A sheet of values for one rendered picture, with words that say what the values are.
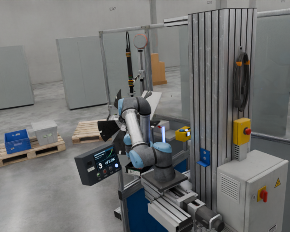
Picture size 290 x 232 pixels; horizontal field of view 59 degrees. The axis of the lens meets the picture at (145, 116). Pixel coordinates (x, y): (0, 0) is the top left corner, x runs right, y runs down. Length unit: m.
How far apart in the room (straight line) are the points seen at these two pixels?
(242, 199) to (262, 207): 0.15
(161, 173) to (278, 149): 1.25
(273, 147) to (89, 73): 6.10
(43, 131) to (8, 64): 4.57
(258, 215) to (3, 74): 8.61
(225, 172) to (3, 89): 8.50
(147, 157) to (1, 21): 13.23
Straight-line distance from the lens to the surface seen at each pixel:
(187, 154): 2.54
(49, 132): 5.07
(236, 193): 1.45
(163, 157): 1.63
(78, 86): 7.80
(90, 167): 1.67
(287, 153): 2.57
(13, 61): 9.24
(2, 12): 14.44
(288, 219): 2.89
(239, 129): 1.45
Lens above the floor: 1.93
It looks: 17 degrees down
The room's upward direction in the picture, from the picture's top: 5 degrees counter-clockwise
